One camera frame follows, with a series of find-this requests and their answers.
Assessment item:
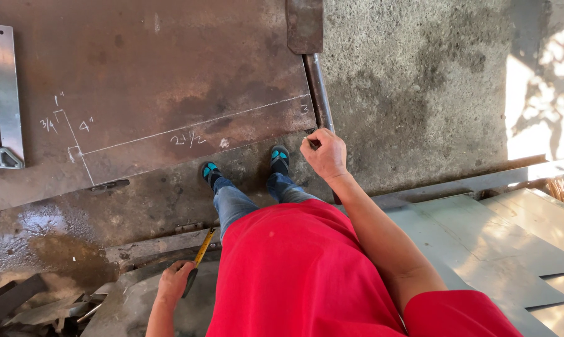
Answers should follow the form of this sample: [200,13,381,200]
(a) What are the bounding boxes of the rusty flat steel bar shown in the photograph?
[105,222,223,273]

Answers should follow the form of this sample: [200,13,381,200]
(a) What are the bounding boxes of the person's left black teal sandal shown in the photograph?
[200,161,224,191]

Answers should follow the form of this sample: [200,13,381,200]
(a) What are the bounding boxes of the person's right hand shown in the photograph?
[300,128,349,183]

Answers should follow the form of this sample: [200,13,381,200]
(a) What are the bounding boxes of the long grey steel angle bar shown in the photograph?
[371,158,564,210]

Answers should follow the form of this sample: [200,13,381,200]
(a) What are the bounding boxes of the person's right black teal sandal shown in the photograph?
[270,145,290,177]

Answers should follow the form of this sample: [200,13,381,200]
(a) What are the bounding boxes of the person's red shirt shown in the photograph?
[206,199,524,337]

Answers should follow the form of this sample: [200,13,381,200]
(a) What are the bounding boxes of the silver metal try square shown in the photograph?
[0,24,25,169]

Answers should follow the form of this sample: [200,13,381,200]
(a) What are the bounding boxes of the heap of scrap metal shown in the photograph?
[0,274,108,337]

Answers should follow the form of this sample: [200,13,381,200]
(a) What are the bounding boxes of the person's black teal sandal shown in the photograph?
[200,161,224,191]
[270,145,290,177]

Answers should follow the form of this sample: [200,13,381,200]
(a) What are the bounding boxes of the rusty flat metal piece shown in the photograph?
[285,0,324,55]

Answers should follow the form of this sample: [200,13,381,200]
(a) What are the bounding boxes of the small dark metal handle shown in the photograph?
[89,179,130,192]

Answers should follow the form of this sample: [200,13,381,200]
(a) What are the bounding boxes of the large rusty steel plate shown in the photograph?
[0,0,317,211]

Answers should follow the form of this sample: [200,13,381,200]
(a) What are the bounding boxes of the dull grey metal sheet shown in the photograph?
[81,260,221,337]

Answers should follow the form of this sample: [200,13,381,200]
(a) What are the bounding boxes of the person's blue jeans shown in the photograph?
[212,172,322,242]

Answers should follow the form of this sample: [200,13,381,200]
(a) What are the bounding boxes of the yellow and black tape measure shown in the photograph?
[181,227,216,299]

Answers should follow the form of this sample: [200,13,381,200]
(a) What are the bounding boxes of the rusty steel pipe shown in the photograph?
[303,53,343,205]

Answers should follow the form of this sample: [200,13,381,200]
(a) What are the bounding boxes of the person's left hand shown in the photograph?
[156,260,197,305]

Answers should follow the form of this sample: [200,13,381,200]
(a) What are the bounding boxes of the stack of grey metal sheets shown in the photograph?
[385,187,564,337]

